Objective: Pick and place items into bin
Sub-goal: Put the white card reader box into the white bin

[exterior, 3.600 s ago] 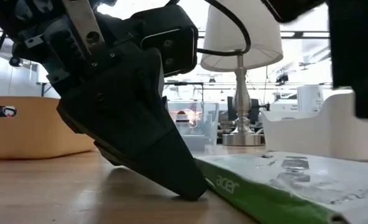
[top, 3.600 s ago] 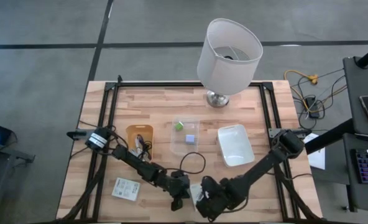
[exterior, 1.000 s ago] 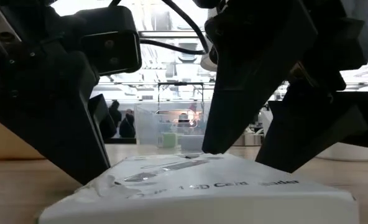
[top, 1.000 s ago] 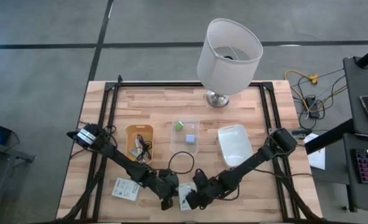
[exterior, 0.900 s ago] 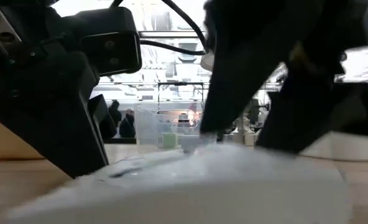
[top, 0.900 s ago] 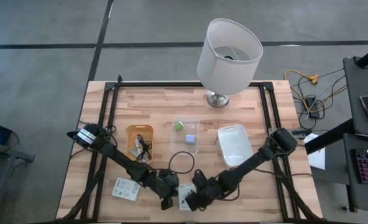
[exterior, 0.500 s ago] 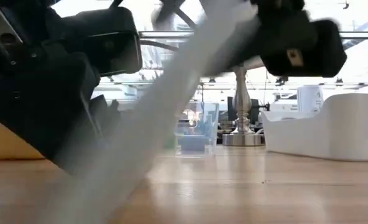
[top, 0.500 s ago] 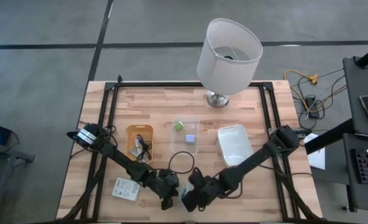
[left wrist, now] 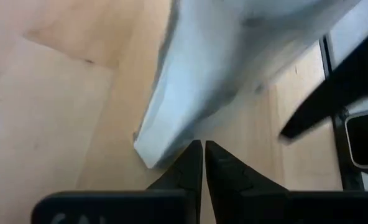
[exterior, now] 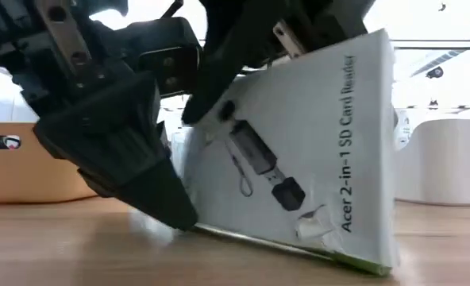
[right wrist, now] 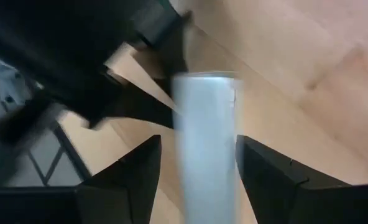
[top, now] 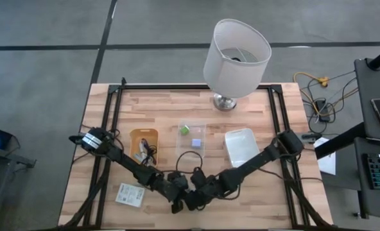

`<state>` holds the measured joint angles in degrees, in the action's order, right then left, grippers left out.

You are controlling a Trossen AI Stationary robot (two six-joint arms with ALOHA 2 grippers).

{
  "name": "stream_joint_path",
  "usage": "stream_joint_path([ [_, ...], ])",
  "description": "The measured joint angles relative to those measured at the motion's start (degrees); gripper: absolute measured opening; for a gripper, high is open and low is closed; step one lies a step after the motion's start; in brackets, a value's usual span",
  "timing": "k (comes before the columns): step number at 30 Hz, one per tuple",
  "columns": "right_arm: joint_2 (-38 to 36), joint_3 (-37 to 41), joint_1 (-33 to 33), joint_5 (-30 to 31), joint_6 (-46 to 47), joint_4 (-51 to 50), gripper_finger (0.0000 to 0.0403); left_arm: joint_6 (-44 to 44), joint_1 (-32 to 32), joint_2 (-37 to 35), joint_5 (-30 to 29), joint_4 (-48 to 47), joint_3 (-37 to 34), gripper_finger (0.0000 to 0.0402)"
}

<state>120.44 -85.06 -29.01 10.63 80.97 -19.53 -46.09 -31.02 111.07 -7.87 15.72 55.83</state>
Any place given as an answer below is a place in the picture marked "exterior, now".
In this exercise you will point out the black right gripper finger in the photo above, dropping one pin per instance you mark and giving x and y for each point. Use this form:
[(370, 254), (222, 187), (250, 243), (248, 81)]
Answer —
[(215, 79)]

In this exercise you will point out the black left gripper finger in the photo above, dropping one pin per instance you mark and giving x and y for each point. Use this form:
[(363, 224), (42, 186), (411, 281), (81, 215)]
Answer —
[(120, 159)]

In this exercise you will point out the white card reader box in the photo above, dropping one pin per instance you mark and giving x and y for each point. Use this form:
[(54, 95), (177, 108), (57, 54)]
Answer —
[(318, 139)]

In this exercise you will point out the yellow plastic bin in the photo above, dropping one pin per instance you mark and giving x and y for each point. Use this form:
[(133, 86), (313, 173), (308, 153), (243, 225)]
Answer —
[(5, 175)]

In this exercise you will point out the white plastic bin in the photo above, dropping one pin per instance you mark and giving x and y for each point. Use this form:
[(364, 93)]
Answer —
[(441, 171)]

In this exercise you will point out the black ceiling spotlight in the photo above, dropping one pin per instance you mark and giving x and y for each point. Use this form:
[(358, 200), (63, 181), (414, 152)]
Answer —
[(434, 72)]

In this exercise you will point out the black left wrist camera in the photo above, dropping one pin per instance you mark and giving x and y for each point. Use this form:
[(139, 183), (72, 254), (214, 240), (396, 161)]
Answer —
[(171, 67)]

